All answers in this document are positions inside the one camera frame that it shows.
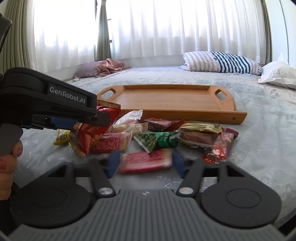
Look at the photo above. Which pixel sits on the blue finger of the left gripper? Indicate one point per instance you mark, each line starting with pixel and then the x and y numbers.
pixel 62 123

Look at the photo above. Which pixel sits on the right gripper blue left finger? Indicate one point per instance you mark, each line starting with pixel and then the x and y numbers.
pixel 101 170

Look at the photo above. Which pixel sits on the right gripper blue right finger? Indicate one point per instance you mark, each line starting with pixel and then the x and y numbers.
pixel 191 171

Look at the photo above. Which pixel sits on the yellow snack packet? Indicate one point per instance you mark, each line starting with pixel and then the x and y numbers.
pixel 62 137

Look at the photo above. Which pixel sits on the red nut snack bag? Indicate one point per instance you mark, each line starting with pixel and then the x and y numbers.
pixel 83 136

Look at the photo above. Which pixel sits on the brown chocolate packet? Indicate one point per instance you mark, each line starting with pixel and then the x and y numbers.
pixel 198 140

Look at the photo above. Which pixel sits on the red clear cracker packet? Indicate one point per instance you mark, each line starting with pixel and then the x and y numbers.
pixel 111 141

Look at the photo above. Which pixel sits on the red chocolate bar packet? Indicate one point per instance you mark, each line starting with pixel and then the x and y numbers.
pixel 221 147

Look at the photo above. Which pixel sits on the gold wafer packet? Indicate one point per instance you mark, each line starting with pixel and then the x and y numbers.
pixel 197 126

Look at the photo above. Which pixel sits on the beige biscuit packet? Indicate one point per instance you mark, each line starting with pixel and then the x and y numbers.
pixel 134 128

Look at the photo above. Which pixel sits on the green pea snack packet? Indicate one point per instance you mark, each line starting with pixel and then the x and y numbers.
pixel 151 141

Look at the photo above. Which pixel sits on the dark red bar packet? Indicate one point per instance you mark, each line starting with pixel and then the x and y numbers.
pixel 161 125

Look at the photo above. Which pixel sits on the white red pastry packet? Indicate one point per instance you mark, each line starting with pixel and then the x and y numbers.
pixel 130 118

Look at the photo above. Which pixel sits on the person left hand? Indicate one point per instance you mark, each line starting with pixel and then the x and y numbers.
pixel 7 168

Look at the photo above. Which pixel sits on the purple pillow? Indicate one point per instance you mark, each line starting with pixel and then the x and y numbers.
pixel 86 70

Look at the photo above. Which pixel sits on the wooden serving tray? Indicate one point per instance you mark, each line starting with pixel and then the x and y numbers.
pixel 209 103

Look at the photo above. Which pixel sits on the pink crumpled cloth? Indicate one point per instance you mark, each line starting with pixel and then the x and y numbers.
pixel 110 66

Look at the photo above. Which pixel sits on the white sheer curtain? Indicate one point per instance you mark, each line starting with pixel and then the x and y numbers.
pixel 64 33

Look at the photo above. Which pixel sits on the lace snowflake bedspread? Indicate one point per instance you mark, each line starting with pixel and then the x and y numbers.
pixel 264 148

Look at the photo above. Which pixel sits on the green drape curtain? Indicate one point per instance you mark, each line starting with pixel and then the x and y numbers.
pixel 103 43

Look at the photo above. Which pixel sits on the striped folded quilt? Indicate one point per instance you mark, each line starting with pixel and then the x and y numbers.
pixel 204 61

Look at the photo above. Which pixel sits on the white pillow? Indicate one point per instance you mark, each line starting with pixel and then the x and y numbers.
pixel 279 73

